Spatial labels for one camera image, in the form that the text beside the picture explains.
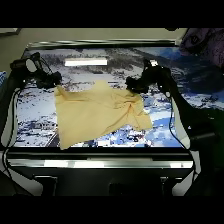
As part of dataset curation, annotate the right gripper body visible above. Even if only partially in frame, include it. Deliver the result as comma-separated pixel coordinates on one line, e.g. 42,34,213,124
125,75,148,95

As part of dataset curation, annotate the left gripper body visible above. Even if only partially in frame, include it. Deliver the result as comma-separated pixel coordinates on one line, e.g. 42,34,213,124
35,71,63,90

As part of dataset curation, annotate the yellow T-shirt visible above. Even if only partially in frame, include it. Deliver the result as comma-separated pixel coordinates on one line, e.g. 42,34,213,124
53,79,154,151

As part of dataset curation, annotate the purple garment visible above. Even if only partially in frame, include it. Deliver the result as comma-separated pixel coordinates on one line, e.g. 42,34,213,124
179,28,224,72

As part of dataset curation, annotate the black cable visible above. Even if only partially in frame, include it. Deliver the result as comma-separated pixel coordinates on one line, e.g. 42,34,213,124
167,96,198,169
0,89,21,196

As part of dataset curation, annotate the silver frame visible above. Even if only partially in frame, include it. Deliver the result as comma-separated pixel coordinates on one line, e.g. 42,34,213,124
5,152,195,196

